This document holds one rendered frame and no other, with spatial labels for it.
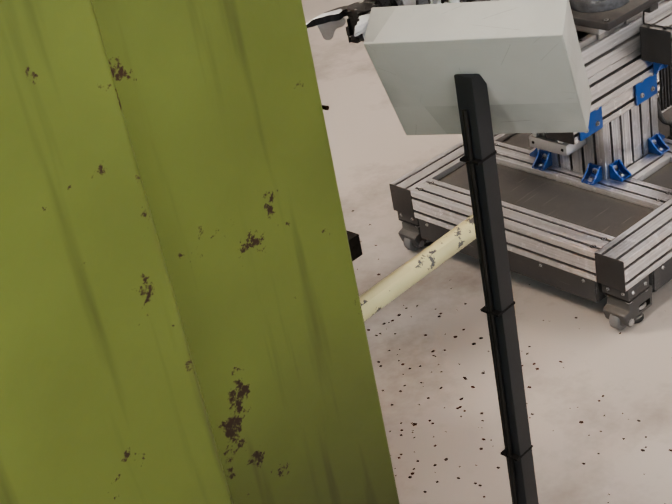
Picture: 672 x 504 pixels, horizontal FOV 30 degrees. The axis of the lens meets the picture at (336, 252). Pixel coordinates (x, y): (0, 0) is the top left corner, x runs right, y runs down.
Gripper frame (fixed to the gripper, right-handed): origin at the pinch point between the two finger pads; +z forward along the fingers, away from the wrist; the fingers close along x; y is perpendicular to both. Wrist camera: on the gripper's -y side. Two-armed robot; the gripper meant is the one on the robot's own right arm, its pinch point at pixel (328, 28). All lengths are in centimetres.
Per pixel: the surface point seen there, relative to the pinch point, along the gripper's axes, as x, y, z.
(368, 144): 109, 100, -109
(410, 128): -41.6, 5.9, 22.2
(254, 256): -45, 9, 66
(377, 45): -48, -16, 33
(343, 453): -45, 58, 57
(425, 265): -39, 37, 22
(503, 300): -60, 37, 24
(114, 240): -55, -13, 96
